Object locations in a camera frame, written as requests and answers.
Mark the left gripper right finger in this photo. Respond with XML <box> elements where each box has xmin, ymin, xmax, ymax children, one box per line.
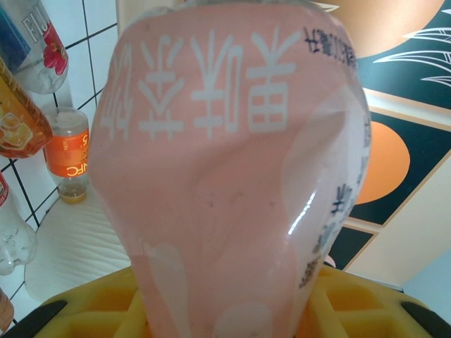
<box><xmin>299</xmin><ymin>265</ymin><xmax>438</xmax><ymax>338</ymax></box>

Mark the orange juice bottle black-orange label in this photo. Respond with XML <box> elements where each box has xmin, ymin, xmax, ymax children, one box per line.
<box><xmin>0</xmin><ymin>56</ymin><xmax>54</xmax><ymax>160</ymax></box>

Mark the white ribbed waste bin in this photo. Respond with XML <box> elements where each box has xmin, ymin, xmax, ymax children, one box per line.
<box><xmin>24</xmin><ymin>196</ymin><xmax>134</xmax><ymax>304</ymax></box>

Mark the clear bottle orange NFC label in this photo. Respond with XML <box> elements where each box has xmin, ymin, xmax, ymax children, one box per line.
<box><xmin>42</xmin><ymin>107</ymin><xmax>92</xmax><ymax>206</ymax></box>

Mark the pink label drink bottle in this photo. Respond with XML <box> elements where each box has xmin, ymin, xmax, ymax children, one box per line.
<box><xmin>89</xmin><ymin>0</ymin><xmax>374</xmax><ymax>338</ymax></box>

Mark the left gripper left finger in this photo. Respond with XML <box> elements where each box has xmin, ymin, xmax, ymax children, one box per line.
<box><xmin>10</xmin><ymin>267</ymin><xmax>153</xmax><ymax>338</ymax></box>

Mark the clear bottle small red label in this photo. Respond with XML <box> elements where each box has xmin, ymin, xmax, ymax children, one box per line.
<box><xmin>0</xmin><ymin>172</ymin><xmax>39</xmax><ymax>276</ymax></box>

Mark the blue-capped water bottle red flower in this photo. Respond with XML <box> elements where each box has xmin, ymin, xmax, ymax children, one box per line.
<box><xmin>0</xmin><ymin>0</ymin><xmax>70</xmax><ymax>95</ymax></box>

